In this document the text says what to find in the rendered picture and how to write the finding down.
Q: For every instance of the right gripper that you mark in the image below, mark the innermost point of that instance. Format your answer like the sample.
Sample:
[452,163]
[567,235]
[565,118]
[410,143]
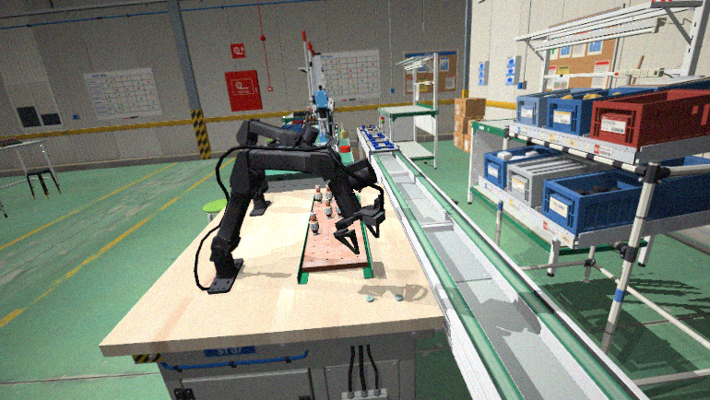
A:
[351,211]

